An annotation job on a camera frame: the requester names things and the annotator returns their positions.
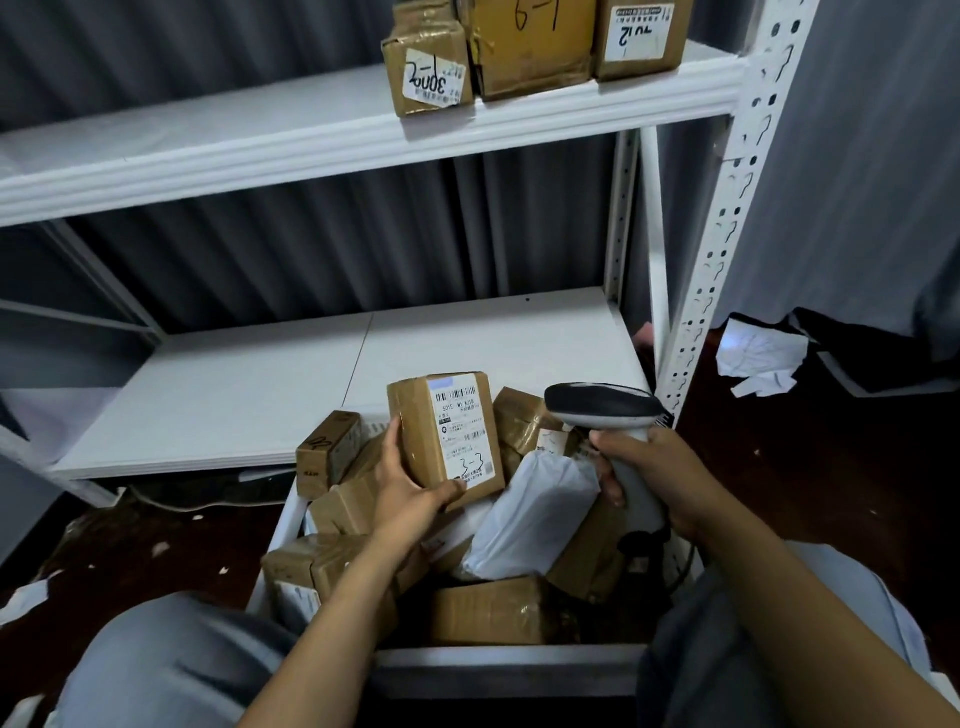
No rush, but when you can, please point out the white paper scrap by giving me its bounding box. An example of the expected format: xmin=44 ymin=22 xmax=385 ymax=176
xmin=0 ymin=570 xmax=65 ymax=628

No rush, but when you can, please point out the person's left hand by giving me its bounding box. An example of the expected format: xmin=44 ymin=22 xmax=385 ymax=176
xmin=372 ymin=418 xmax=468 ymax=558

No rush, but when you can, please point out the person's right hand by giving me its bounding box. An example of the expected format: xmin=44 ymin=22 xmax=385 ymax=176
xmin=588 ymin=426 xmax=726 ymax=546

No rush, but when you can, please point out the person's leg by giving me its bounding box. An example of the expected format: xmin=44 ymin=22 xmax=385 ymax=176
xmin=46 ymin=591 xmax=303 ymax=728
xmin=636 ymin=541 xmax=960 ymax=728

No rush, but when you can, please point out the black cloth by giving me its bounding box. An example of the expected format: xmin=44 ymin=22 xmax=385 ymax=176
xmin=783 ymin=306 xmax=960 ymax=397

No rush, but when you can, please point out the white parcel bin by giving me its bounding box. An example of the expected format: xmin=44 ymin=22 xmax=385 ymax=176
xmin=246 ymin=480 xmax=705 ymax=700

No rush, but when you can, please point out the white floor cable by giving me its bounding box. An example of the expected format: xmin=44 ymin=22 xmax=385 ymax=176
xmin=123 ymin=486 xmax=290 ymax=517

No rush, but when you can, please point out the cardboard box with white label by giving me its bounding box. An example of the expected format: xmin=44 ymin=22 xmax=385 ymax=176
xmin=592 ymin=0 xmax=695 ymax=83

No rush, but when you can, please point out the large brown cardboard box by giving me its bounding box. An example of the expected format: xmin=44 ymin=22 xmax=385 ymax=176
xmin=457 ymin=0 xmax=599 ymax=103

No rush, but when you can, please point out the small taped cardboard box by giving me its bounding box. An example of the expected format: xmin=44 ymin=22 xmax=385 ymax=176
xmin=380 ymin=0 xmax=476 ymax=119

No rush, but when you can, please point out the grey handheld barcode scanner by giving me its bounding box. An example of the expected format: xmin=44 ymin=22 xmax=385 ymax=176
xmin=543 ymin=382 xmax=675 ymax=543

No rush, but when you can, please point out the labelled brown cardboard parcel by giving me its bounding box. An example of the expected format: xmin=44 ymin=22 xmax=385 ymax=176
xmin=386 ymin=371 xmax=507 ymax=513

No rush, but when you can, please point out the black scanner cable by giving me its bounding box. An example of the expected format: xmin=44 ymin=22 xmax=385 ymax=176
xmin=619 ymin=528 xmax=700 ymax=598

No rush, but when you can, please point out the white metal shelf rack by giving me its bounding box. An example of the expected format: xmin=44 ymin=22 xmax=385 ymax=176
xmin=0 ymin=0 xmax=822 ymax=513

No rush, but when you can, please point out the crumpled white paper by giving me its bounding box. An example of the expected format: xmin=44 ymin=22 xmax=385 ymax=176
xmin=715 ymin=318 xmax=810 ymax=399

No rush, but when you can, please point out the pile of cardboard parcels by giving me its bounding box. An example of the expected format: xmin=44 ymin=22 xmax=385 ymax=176
xmin=261 ymin=386 xmax=631 ymax=648

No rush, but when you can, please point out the white plastic mailer bag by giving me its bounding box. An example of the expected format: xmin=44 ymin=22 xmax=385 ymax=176
xmin=459 ymin=450 xmax=603 ymax=583

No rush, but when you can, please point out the person's right leg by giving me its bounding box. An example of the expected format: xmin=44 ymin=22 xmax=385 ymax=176
xmin=636 ymin=541 xmax=960 ymax=728

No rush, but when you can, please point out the person's left leg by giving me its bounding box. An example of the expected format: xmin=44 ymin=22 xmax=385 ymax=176
xmin=46 ymin=591 xmax=303 ymax=728

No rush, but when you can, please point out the person's left forearm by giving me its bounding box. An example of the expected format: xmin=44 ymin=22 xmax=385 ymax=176
xmin=238 ymin=526 xmax=430 ymax=728

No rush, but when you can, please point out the person's right forearm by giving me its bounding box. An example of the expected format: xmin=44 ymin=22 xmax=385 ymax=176
xmin=673 ymin=489 xmax=960 ymax=728

